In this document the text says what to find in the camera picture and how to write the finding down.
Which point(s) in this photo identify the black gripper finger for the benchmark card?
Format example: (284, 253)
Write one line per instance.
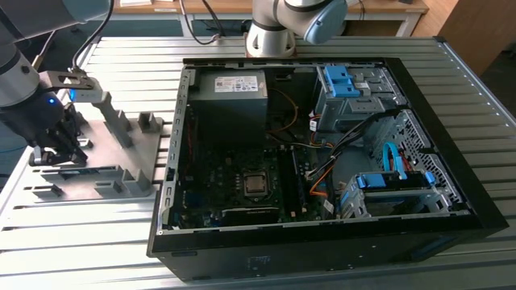
(72, 133)
(42, 157)

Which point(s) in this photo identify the silver CPU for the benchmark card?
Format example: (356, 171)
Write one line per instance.
(256, 184)

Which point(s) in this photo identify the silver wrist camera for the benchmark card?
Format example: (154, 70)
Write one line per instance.
(88, 95)

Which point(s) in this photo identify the black PC case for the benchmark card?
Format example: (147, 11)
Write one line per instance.
(282, 256)

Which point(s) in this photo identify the wooden cabinet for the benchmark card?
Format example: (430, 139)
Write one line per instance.
(483, 30)

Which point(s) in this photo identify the white box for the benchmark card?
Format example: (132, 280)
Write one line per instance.
(135, 3)

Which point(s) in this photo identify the blue disk carrier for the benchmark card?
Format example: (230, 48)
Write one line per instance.
(336, 81)

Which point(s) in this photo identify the black graphics card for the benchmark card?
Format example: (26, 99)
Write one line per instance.
(250, 214)

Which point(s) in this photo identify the black RAM slot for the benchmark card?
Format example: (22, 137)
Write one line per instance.
(288, 181)
(284, 181)

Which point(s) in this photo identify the grey parts rack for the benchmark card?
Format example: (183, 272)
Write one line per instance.
(100, 157)

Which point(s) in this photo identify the green motherboard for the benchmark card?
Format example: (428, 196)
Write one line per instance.
(218, 181)

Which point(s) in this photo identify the hard disk in blue carrier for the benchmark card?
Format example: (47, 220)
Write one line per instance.
(371, 181)

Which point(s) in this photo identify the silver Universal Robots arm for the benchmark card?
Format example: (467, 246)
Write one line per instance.
(266, 39)

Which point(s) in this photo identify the grey power supply unit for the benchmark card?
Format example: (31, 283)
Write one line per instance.
(235, 84)

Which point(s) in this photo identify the wooden desk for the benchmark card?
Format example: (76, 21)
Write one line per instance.
(383, 7)

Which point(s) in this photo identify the black camera bracket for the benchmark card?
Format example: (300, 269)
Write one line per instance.
(50, 77)

